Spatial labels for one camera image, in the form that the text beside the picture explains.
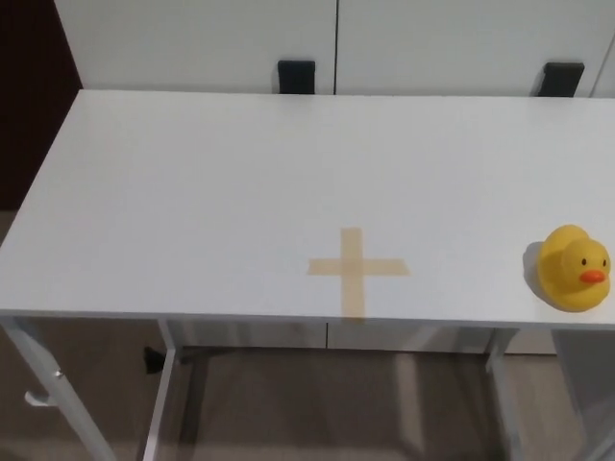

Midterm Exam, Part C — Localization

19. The white inner desk leg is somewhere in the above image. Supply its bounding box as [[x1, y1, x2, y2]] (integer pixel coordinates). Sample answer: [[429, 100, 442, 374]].
[[140, 319, 186, 461]]

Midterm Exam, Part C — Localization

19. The white desk leg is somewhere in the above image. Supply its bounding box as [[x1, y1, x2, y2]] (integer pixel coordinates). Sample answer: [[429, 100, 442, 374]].
[[0, 315, 119, 461], [140, 319, 186, 461]]

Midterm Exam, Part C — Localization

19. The short beige tape strip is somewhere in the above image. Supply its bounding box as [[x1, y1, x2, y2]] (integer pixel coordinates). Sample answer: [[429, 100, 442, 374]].
[[307, 257, 411, 279]]

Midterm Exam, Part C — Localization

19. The black desk foot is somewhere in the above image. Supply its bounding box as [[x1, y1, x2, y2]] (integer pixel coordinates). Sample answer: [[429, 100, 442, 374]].
[[142, 344, 167, 375]]

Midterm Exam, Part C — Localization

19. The white partition panel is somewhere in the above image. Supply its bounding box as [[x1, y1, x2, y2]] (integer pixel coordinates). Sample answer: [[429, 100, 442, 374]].
[[334, 0, 607, 100], [52, 0, 340, 95]]

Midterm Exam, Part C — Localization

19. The yellow rubber duck toy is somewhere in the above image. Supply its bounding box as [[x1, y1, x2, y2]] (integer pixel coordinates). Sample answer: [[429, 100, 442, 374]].
[[536, 224, 612, 314]]

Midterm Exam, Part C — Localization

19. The grey desk crossbar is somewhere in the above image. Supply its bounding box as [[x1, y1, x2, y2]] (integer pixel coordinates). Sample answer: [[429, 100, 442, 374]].
[[180, 345, 489, 361]]

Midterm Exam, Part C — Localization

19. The white desk leg hook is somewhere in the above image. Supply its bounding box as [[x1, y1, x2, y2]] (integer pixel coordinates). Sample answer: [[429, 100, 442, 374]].
[[23, 391, 60, 411]]

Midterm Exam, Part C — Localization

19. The white outer desk leg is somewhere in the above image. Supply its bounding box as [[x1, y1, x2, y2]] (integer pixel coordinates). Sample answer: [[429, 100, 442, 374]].
[[0, 315, 119, 461]]

